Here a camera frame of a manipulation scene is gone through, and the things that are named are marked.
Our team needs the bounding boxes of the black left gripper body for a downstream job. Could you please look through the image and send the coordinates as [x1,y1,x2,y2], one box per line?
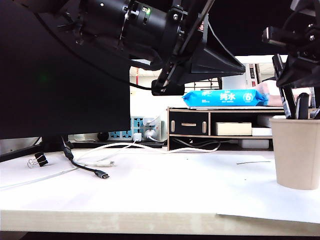
[158,0,216,93]

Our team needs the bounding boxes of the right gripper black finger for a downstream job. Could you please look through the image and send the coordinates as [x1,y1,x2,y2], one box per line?
[276,54,320,88]

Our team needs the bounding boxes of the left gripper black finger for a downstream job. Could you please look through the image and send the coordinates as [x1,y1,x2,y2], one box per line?
[190,14,247,76]

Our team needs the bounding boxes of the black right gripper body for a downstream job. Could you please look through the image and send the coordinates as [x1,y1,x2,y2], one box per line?
[261,0,320,65]

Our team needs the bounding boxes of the beige paper cup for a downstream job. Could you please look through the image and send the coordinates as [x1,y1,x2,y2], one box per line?
[269,117,320,190]

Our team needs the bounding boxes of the black pen with silver clip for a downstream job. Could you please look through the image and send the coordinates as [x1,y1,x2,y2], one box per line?
[296,92,311,120]

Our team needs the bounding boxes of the blue wet wipes pack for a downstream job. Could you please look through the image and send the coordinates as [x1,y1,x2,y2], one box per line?
[182,89,269,108]

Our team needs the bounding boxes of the pink tissue pack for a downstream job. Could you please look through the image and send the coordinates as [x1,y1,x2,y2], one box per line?
[257,80,312,108]

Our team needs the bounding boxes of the black chair headrest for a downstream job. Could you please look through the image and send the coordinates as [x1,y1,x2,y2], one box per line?
[150,79,185,97]

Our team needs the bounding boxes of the black monitor with silver edge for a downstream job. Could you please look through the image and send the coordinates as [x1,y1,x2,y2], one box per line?
[128,0,320,68]

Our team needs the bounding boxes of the flat white box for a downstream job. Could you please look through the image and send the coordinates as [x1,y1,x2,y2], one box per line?
[251,127,273,137]

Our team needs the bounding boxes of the cream rectangular box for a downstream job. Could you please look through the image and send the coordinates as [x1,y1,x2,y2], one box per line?
[214,122,253,137]

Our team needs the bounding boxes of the black organizer drawer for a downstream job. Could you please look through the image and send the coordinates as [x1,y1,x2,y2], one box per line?
[169,112,209,136]

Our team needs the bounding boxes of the wooden desk organizer shelf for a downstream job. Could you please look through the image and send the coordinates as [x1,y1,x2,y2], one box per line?
[166,106,313,153]

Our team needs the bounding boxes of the white power adapter brick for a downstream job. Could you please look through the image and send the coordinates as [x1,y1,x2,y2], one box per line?
[238,139,270,150]

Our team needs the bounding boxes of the white power plug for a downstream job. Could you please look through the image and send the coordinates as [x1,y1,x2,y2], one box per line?
[144,128,158,141]
[145,116,161,127]

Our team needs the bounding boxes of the white blue power socket cube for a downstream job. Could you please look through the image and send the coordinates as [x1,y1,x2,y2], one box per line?
[108,116,168,142]

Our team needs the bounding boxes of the black flat monitor base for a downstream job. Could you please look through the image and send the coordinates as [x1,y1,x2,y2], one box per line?
[71,140,167,149]

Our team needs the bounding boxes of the large white paper sheet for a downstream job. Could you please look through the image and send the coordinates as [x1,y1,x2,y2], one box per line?
[169,152,320,224]

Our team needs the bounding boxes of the flat white power strip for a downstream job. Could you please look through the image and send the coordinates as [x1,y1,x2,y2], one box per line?
[67,133,101,144]

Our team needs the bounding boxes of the large black computer monitor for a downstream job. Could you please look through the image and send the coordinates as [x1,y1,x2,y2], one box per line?
[0,0,132,140]

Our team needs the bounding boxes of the black monitor stand foot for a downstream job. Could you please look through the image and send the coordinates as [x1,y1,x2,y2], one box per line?
[0,135,75,163]

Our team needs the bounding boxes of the black binder clip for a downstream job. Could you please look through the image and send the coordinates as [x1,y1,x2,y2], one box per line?
[27,151,50,168]

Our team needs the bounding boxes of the black hanging cables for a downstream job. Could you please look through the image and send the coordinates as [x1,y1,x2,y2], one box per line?
[208,74,223,90]

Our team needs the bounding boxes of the thin black cable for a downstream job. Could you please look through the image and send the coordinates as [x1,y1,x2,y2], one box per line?
[171,138,222,151]

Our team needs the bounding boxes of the white power cable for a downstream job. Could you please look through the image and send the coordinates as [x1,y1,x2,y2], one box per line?
[144,136,222,155]

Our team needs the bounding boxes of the white USB cable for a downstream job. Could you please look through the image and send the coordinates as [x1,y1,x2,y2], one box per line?
[74,141,151,169]

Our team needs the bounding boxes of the black USB-C cable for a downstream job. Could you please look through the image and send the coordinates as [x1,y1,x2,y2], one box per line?
[61,136,111,180]

